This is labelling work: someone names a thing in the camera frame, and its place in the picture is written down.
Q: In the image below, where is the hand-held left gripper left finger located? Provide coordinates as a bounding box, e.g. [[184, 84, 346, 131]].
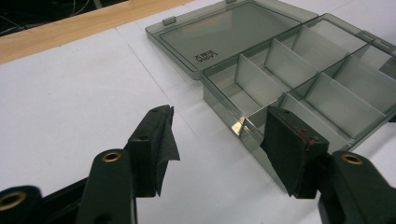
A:
[[124, 105, 181, 199]]

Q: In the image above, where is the grey transparent compartment box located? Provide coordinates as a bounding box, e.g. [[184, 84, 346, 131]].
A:
[[145, 0, 396, 193]]

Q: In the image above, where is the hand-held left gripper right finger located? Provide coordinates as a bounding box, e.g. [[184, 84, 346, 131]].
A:
[[260, 105, 331, 200]]

